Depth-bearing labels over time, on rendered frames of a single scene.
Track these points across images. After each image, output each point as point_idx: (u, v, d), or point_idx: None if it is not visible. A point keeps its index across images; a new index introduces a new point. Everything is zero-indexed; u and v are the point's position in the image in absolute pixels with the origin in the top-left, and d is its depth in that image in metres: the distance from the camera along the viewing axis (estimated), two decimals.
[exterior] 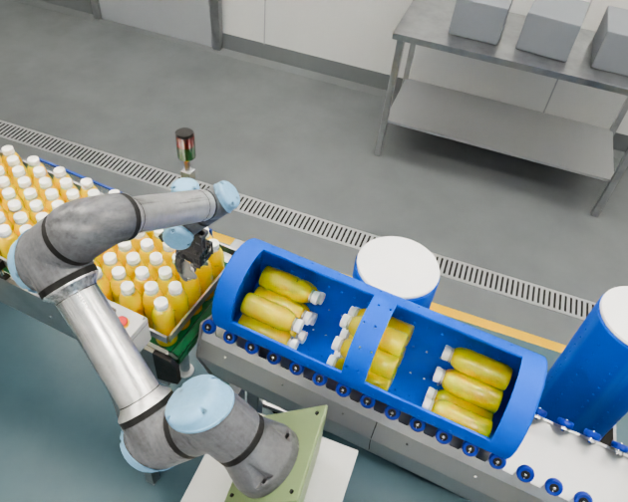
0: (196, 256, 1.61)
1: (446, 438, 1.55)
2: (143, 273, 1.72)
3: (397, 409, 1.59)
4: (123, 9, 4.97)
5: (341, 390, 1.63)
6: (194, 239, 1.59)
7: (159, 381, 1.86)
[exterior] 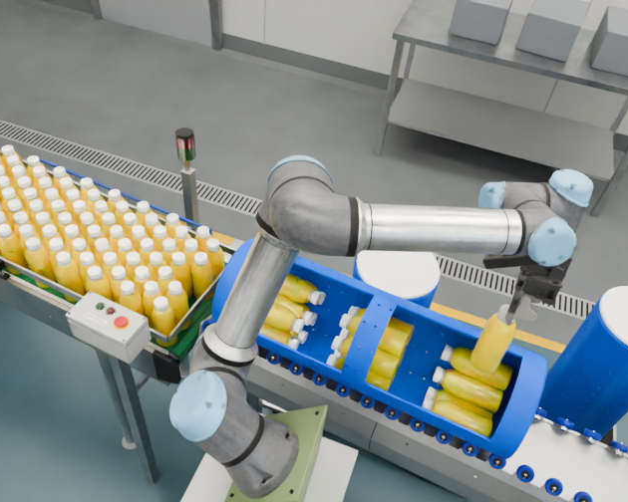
0: (556, 286, 1.13)
1: (446, 438, 1.55)
2: (143, 273, 1.72)
3: (397, 409, 1.59)
4: (123, 9, 4.97)
5: (341, 390, 1.63)
6: None
7: (159, 381, 1.86)
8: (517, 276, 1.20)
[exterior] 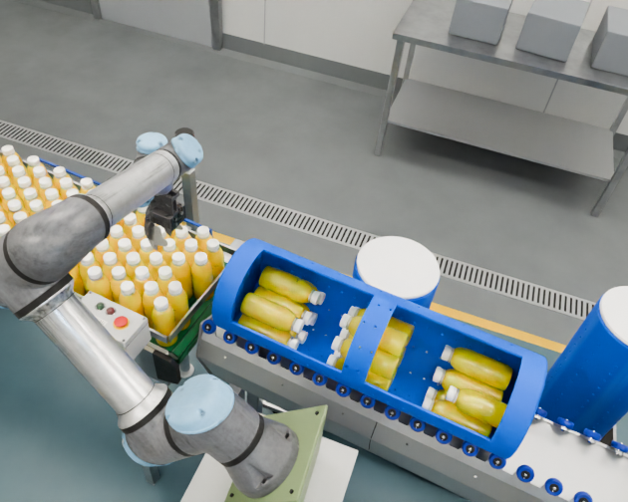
0: (166, 219, 1.50)
1: (446, 438, 1.55)
2: (143, 273, 1.72)
3: (397, 409, 1.59)
4: (123, 9, 4.97)
5: (341, 390, 1.63)
6: (164, 200, 1.48)
7: (159, 381, 1.86)
8: None
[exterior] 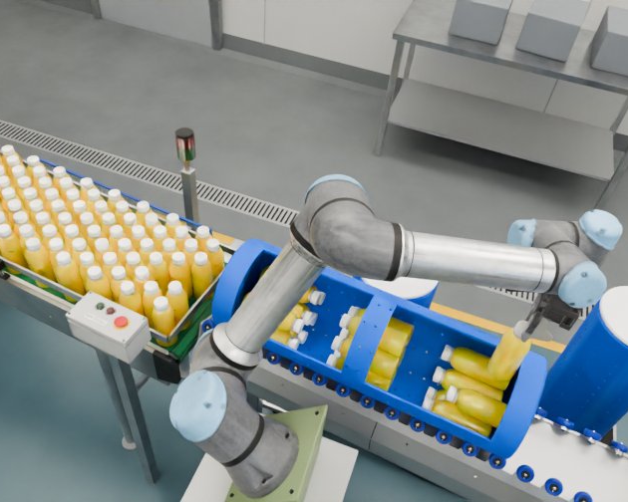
0: (575, 315, 1.18)
1: (446, 438, 1.55)
2: (143, 273, 1.72)
3: (397, 409, 1.59)
4: (123, 9, 4.97)
5: (341, 390, 1.63)
6: None
7: (159, 381, 1.86)
8: (537, 299, 1.24)
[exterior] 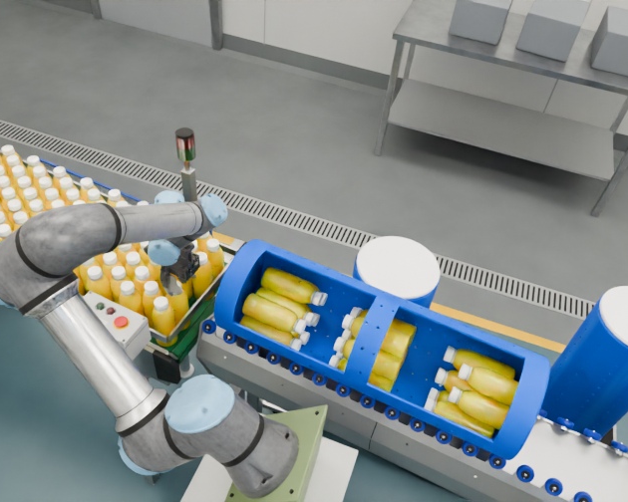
0: (182, 270, 1.56)
1: (445, 439, 1.55)
2: (143, 273, 1.72)
3: (398, 411, 1.59)
4: (123, 9, 4.97)
5: (341, 390, 1.63)
6: (180, 253, 1.54)
7: (159, 381, 1.86)
8: None
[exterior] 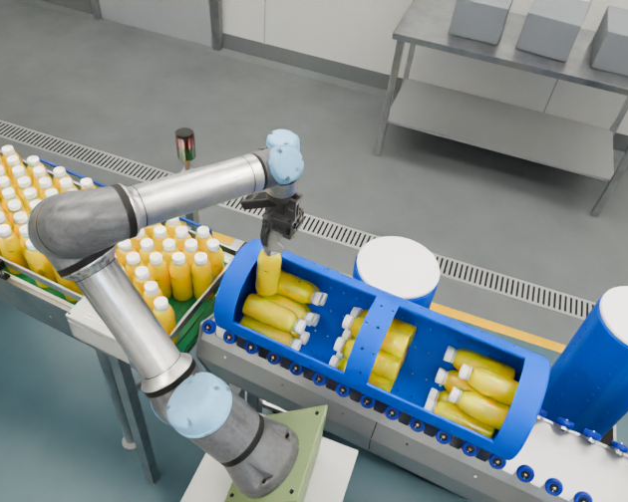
0: (288, 224, 1.39)
1: (445, 439, 1.55)
2: (143, 273, 1.72)
3: (398, 411, 1.59)
4: (123, 9, 4.97)
5: (341, 390, 1.63)
6: (287, 204, 1.37)
7: None
8: None
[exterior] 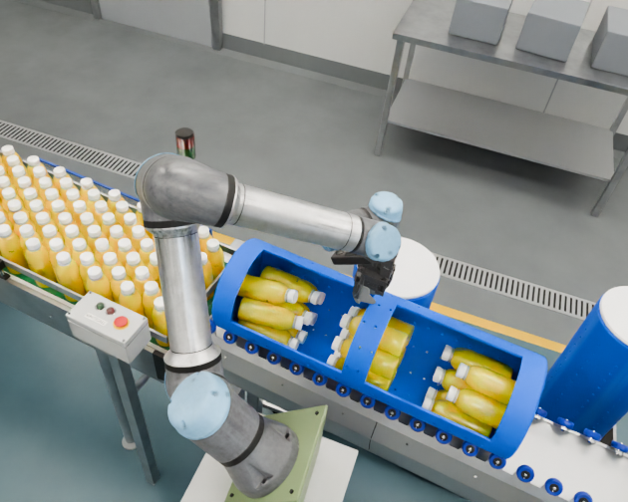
0: (383, 282, 1.38)
1: (446, 438, 1.55)
2: (143, 273, 1.72)
3: (397, 409, 1.59)
4: (123, 9, 4.97)
5: (341, 390, 1.63)
6: (383, 263, 1.36)
7: (159, 381, 1.86)
8: None
